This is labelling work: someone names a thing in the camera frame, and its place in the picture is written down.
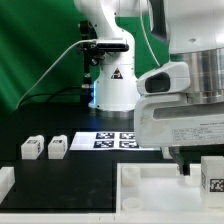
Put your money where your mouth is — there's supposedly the grey camera cable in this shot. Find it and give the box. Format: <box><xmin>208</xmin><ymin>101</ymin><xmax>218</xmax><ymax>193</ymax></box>
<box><xmin>14</xmin><ymin>39</ymin><xmax>98</xmax><ymax>111</ymax></box>

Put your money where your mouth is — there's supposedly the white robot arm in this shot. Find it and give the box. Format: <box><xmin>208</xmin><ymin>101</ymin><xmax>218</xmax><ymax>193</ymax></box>
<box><xmin>73</xmin><ymin>0</ymin><xmax>224</xmax><ymax>175</ymax></box>

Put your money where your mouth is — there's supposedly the white obstacle block left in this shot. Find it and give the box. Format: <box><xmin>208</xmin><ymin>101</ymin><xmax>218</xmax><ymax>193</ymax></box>
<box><xmin>0</xmin><ymin>167</ymin><xmax>15</xmax><ymax>204</ymax></box>

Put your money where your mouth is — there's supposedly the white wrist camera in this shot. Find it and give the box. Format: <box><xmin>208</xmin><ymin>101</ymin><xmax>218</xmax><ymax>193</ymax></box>
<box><xmin>137</xmin><ymin>62</ymin><xmax>191</xmax><ymax>95</ymax></box>

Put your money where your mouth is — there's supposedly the black cable on table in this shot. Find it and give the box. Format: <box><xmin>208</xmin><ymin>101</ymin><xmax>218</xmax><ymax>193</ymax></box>
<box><xmin>19</xmin><ymin>85</ymin><xmax>91</xmax><ymax>106</ymax></box>

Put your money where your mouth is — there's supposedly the black camera on stand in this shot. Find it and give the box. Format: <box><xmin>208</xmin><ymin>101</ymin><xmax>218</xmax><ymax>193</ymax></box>
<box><xmin>77</xmin><ymin>20</ymin><xmax>129</xmax><ymax>67</ymax></box>

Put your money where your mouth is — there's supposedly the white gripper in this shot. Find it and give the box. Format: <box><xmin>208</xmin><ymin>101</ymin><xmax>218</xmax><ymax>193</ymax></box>
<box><xmin>134</xmin><ymin>94</ymin><xmax>224</xmax><ymax>176</ymax></box>

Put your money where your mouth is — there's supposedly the white sheet with markers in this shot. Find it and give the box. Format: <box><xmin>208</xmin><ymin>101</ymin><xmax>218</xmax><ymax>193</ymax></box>
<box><xmin>70</xmin><ymin>131</ymin><xmax>159</xmax><ymax>151</ymax></box>

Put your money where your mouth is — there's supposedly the white square tabletop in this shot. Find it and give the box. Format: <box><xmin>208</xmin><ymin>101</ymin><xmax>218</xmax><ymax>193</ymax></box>
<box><xmin>116</xmin><ymin>163</ymin><xmax>224</xmax><ymax>213</ymax></box>

